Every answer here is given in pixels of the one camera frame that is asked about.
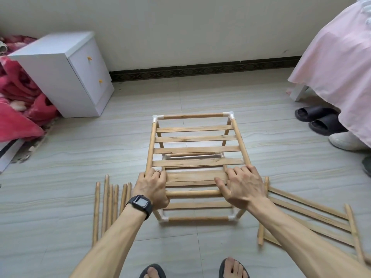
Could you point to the white shoe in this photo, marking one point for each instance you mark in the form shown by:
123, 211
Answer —
348, 141

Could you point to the person's black sandal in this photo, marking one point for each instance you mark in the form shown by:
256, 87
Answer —
152, 271
232, 268

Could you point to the white box cabinet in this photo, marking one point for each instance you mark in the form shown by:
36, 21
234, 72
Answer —
66, 72

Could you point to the white bed leg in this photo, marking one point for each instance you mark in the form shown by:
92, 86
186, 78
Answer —
297, 92

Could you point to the pink ruffled bed skirt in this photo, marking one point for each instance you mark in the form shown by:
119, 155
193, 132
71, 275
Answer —
342, 66

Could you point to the red fleece blanket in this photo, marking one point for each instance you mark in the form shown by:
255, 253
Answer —
20, 101

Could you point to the person's right forearm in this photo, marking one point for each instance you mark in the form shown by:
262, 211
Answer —
307, 240

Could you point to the black slipper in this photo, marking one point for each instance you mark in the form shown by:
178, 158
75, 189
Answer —
316, 113
327, 125

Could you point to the person's left hand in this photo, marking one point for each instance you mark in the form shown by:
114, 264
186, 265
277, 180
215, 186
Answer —
152, 191

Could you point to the black smartwatch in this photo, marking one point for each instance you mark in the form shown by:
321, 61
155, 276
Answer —
140, 204

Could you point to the single wooden stick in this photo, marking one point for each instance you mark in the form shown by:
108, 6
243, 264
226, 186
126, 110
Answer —
240, 213
194, 116
194, 194
156, 214
197, 218

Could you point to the pile of wooden dowels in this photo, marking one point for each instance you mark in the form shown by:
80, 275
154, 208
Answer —
110, 205

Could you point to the dark shoe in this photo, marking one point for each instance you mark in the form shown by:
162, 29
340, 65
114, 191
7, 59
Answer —
367, 166

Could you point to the person's left forearm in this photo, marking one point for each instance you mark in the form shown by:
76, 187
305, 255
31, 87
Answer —
110, 246

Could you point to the person's right hand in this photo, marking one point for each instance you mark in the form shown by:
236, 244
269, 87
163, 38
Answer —
243, 188

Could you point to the flat white box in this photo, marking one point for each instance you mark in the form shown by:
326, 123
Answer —
9, 154

